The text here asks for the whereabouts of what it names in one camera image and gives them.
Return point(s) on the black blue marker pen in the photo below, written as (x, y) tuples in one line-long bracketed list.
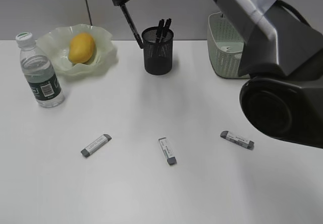
[(165, 29)]

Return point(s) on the yellow mango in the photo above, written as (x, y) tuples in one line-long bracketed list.
[(81, 48)]

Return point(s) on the clear water bottle green label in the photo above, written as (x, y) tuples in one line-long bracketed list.
[(39, 72)]

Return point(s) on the waste paper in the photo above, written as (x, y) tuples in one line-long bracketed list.
[(226, 49)]

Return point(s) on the grey white eraser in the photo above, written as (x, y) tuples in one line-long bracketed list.
[(95, 145), (167, 150), (234, 138)]

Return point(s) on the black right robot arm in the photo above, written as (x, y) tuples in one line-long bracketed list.
[(282, 54)]

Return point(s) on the black mesh pen holder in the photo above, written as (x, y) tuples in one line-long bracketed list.
[(158, 58)]

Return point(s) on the pale green wavy glass plate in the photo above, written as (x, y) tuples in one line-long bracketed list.
[(56, 43)]

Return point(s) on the pale green woven plastic basket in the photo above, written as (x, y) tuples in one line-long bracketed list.
[(220, 32)]

